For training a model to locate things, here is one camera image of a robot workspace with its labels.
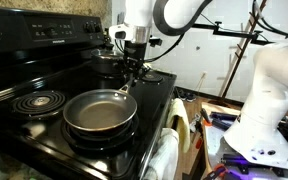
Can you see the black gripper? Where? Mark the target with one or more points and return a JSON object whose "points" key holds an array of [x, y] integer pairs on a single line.
{"points": [[134, 58]]}

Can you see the black frying pan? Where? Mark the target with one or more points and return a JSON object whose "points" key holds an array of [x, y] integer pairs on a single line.
{"points": [[101, 109]]}

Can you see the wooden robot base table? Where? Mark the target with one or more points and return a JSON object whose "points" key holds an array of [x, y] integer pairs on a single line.
{"points": [[215, 147]]}

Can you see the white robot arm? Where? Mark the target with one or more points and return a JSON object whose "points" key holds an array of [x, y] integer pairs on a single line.
{"points": [[254, 133]]}

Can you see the small front right burner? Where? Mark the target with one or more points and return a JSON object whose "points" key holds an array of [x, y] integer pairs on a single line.
{"points": [[152, 77]]}

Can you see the small steel pot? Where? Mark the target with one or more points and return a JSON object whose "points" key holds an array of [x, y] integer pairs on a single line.
{"points": [[107, 61]]}

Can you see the yellow dish towel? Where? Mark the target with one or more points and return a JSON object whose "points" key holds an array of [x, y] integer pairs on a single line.
{"points": [[178, 120]]}

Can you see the pair of shoes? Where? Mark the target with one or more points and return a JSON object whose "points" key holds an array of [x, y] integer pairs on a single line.
{"points": [[187, 96]]}

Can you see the black electric stove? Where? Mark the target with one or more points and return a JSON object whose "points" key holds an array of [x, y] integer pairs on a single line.
{"points": [[45, 61]]}

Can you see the black orange clamp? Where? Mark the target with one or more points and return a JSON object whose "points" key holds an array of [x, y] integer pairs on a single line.
{"points": [[206, 117]]}

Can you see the white dish towel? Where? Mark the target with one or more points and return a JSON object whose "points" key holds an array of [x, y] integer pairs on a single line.
{"points": [[163, 164]]}

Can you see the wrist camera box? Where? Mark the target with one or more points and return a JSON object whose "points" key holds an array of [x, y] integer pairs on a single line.
{"points": [[155, 41]]}

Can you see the black camera stand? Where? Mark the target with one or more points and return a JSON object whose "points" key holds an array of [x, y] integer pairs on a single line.
{"points": [[230, 31]]}

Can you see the wooden ladder frame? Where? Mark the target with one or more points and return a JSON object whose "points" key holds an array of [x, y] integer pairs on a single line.
{"points": [[240, 50]]}

